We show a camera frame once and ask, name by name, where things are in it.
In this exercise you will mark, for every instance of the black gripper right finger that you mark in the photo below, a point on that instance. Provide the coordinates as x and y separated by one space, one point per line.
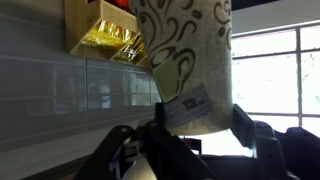
260 138

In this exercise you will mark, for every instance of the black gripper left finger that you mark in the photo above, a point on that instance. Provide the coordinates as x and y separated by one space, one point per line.
168 156

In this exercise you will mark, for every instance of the wooden condiment organizer rack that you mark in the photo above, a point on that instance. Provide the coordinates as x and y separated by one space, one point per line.
81 16

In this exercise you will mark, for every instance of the yellow sweetener packets upper right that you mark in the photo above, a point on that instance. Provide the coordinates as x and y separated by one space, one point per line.
110 36

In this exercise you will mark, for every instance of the patterned paper cup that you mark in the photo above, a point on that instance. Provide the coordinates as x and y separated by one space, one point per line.
188 46

